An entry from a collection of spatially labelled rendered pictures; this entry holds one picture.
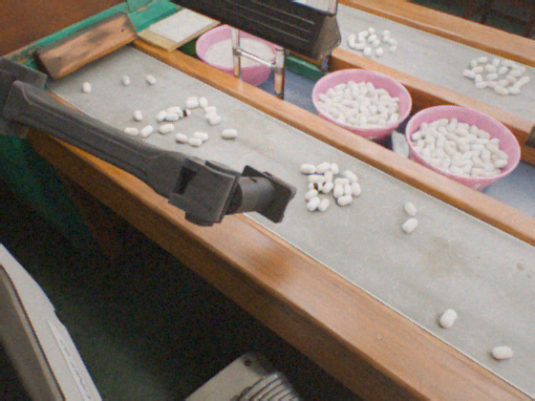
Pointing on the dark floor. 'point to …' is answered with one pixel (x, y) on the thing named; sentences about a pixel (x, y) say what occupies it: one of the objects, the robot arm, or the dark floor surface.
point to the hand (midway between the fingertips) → (285, 192)
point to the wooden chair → (503, 13)
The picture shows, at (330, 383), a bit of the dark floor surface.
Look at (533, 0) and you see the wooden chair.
